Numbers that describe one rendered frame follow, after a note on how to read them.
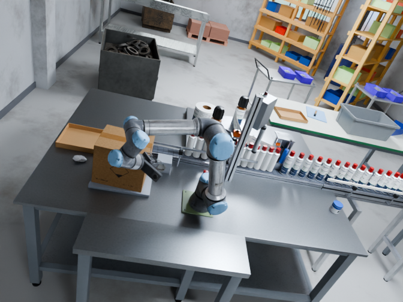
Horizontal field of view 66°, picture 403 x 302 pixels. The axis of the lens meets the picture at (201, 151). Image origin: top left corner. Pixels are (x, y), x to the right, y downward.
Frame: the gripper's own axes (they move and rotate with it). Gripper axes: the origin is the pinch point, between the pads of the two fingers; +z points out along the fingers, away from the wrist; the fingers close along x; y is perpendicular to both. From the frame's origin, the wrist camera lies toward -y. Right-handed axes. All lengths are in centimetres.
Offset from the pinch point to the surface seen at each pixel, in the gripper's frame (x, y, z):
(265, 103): -60, 3, 43
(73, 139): 45, 77, 8
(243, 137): -34, 3, 52
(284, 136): -51, -2, 95
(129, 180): 25.0, 17.1, 6.9
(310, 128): -72, 25, 217
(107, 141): 13.8, 36.0, -7.9
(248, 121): -44, 5, 46
